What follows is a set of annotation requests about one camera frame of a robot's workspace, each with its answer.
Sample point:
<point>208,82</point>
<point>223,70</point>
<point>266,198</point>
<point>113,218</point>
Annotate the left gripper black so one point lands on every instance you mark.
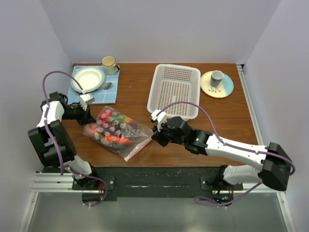
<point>86,118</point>

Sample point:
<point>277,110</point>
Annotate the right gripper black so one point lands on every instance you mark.
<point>157,136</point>

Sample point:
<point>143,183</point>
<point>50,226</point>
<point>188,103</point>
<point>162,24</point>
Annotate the clear zip top bag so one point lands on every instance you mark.
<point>110,122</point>

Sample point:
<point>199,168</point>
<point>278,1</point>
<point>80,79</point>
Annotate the fake carrot orange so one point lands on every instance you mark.
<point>118,140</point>

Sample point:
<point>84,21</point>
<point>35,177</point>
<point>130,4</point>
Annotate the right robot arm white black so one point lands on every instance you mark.
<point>269,165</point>

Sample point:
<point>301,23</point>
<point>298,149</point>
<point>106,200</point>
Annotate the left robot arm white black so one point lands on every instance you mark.
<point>52,143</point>

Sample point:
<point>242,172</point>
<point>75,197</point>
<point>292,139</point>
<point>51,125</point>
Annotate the fake purple grapes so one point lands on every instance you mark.
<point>133,130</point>

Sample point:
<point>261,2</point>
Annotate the white bowl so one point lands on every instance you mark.
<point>89,78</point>

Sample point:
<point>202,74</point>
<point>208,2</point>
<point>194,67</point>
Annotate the metal spoon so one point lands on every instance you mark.
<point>105,86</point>

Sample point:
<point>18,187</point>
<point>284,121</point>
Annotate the white plastic basket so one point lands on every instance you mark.
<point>173,83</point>

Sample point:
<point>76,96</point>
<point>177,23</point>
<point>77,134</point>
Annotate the cream mug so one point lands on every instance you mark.
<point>109,65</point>

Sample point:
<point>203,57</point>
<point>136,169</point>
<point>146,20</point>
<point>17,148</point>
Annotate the small grey cup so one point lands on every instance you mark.
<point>216,78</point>

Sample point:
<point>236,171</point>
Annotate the pastel plate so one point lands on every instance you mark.
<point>220,89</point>

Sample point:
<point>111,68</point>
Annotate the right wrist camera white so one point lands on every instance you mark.
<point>159,117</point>

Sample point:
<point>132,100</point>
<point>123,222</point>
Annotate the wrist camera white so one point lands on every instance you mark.
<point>159,117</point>
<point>85,100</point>

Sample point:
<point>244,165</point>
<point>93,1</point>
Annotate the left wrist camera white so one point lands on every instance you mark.
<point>85,100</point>

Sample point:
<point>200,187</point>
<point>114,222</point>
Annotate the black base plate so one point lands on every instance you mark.
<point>163,182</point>

